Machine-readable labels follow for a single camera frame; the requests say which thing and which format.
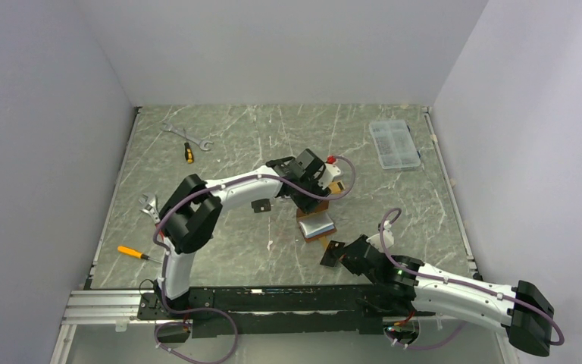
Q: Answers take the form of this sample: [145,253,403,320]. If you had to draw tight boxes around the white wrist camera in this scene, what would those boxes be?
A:
[366,224,395,250]
[318,155,343,188]

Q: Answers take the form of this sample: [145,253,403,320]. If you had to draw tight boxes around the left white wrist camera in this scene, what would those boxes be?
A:
[318,155,343,188]

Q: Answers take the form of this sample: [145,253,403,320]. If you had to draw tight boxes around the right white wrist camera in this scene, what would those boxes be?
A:
[366,224,395,250]

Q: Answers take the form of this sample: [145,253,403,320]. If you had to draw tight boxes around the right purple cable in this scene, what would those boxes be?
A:
[378,208,565,347]

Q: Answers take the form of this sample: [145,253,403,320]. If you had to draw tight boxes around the orange credit card stack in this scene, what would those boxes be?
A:
[328,180,347,195]

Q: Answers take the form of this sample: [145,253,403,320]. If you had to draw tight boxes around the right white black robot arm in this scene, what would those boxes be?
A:
[320,235,554,357]

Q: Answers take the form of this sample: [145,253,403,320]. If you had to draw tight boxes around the red handled adjustable wrench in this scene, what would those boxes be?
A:
[139,193,161,224]

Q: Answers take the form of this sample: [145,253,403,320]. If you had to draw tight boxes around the purple cable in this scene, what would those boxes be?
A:
[378,208,565,347]
[152,155,357,303]

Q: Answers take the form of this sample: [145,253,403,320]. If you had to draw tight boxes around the orange handled screwdriver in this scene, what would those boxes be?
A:
[117,246,162,264]

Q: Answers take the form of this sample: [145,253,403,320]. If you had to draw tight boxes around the black card with chip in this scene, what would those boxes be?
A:
[251,199,271,213]

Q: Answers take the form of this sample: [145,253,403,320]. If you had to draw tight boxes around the yellow black screwdriver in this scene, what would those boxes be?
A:
[184,142,195,164]

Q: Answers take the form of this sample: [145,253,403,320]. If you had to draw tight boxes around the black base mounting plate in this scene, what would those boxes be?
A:
[137,284,418,338]

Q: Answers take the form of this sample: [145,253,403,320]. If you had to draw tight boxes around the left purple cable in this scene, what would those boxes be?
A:
[152,155,357,303]

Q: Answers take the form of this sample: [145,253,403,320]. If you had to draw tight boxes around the clear plastic organizer box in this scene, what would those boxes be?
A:
[368,119,421,170]

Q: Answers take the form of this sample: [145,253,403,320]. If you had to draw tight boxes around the aluminium rail frame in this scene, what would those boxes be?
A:
[49,289,521,364]

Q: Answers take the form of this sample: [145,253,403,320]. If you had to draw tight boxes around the silver open-end wrench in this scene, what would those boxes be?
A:
[161,122,213,151]

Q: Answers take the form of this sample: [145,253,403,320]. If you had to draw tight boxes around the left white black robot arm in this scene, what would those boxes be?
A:
[155,149,342,319]

